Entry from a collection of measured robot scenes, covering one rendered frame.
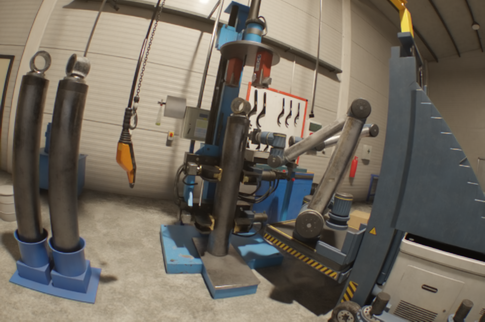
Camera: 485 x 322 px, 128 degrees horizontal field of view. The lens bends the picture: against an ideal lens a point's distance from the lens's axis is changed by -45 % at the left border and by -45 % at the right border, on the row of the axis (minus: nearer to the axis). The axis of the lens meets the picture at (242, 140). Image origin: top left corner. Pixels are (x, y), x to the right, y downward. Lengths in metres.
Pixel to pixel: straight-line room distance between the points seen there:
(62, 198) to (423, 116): 2.31
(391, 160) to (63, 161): 2.06
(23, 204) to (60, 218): 0.31
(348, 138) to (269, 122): 3.02
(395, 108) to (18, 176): 2.51
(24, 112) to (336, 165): 2.04
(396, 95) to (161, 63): 3.46
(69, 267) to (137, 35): 3.57
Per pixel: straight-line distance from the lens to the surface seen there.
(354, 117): 1.53
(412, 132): 1.55
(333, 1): 6.86
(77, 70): 1.48
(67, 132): 1.43
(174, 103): 2.61
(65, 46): 4.40
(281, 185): 3.28
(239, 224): 2.02
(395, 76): 1.68
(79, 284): 1.81
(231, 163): 1.87
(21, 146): 1.60
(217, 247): 2.13
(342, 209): 2.26
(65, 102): 1.42
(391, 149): 1.57
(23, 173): 1.63
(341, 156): 1.50
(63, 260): 1.73
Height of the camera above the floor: 1.30
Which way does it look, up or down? level
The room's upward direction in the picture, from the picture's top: 9 degrees clockwise
